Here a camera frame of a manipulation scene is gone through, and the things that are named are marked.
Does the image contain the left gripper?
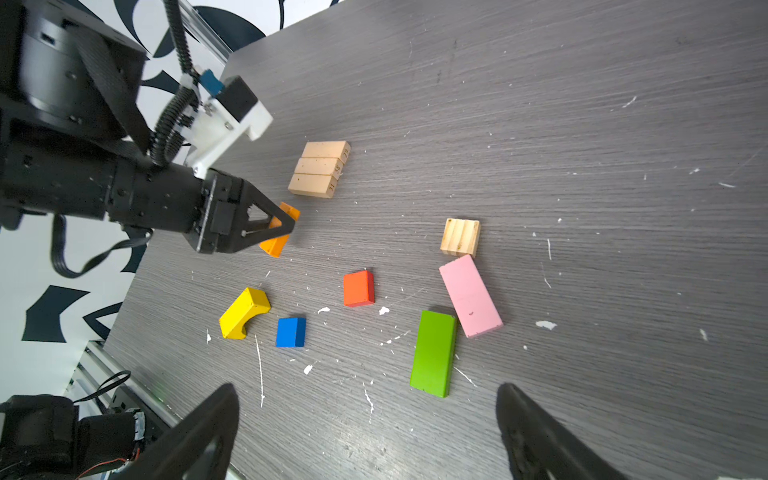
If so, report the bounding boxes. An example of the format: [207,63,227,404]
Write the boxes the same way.
[194,170,295,254]

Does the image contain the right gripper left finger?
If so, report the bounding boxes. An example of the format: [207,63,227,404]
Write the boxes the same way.
[116,383,240,480]

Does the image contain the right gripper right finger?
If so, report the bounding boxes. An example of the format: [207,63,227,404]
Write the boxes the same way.
[496,383,626,479]

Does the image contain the orange wood block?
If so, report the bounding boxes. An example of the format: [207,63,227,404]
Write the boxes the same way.
[259,201,302,259]

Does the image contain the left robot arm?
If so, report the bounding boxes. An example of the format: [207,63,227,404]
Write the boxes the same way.
[1,1,295,253]

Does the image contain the yellow arch wood block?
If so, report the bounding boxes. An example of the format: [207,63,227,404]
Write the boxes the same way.
[219,288,271,340]

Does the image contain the blue cube wood block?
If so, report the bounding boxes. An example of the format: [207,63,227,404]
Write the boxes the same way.
[276,317,306,348]

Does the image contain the red cube wood block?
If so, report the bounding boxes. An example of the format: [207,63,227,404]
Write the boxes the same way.
[343,270,375,308]

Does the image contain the green wood block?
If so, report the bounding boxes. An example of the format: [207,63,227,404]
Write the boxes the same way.
[410,310,457,398]

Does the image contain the pink wood block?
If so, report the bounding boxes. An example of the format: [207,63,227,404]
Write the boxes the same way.
[439,255,503,338]

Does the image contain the small ridged natural block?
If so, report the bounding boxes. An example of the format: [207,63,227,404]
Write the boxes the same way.
[440,218,481,257]

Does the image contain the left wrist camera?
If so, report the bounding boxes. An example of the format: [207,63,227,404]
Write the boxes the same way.
[179,70,273,180]

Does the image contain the left black corrugated cable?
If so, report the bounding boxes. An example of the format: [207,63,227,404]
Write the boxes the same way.
[149,0,199,168]

